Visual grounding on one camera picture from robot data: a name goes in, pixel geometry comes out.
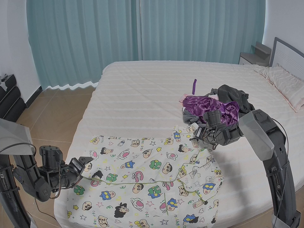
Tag black chest of drawers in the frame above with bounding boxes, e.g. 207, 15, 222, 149
0, 74, 26, 126

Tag blue-green curtain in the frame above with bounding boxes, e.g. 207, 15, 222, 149
26, 0, 140, 91
139, 0, 267, 64

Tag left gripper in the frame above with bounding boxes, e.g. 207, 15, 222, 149
59, 156, 93, 187

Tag bed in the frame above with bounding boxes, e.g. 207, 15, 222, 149
54, 37, 304, 228

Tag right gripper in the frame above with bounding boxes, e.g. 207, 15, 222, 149
193, 124, 214, 144

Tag dark grey garment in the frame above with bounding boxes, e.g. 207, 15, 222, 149
211, 85, 256, 115

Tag cream pillow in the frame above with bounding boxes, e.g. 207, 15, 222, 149
254, 66, 304, 113

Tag grey white bedside table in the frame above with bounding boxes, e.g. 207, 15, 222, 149
239, 42, 272, 66

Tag white printed pyjama top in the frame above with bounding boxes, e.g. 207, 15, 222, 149
66, 125, 224, 228

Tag purple satin garment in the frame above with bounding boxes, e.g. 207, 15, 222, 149
183, 95, 238, 126

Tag black cable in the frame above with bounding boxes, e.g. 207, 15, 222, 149
0, 143, 36, 157
35, 197, 58, 223
270, 117, 290, 167

